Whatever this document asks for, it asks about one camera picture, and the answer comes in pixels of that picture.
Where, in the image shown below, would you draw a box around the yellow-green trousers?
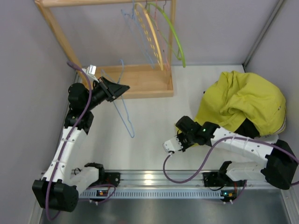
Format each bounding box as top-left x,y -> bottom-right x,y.
194,71 -> 286,132

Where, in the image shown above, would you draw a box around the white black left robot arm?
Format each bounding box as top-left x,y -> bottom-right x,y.
32,77 -> 130,212

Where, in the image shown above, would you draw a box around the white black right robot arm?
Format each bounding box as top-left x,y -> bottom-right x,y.
165,116 -> 299,190

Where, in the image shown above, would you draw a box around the yellow plastic hanger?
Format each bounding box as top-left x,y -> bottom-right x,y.
134,2 -> 164,70

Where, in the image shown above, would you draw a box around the green plastic hanger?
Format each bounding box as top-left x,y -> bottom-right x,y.
145,0 -> 186,68

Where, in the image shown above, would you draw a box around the wooden clothes rack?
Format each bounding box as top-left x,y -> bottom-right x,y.
35,0 -> 174,99

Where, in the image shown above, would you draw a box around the black clothes pile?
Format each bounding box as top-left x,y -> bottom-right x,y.
235,116 -> 274,140

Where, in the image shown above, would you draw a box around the white laundry basket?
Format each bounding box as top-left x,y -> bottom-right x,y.
256,126 -> 285,141

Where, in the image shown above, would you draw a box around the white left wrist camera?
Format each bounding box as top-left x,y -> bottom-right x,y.
82,65 -> 99,82

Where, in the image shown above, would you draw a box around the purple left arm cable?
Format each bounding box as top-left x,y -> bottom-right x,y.
45,61 -> 93,222

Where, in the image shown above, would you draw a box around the aluminium mounting rail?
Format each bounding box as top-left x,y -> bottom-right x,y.
79,170 -> 274,203

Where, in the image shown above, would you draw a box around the pink wire hanger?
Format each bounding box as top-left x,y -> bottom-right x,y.
144,0 -> 170,71

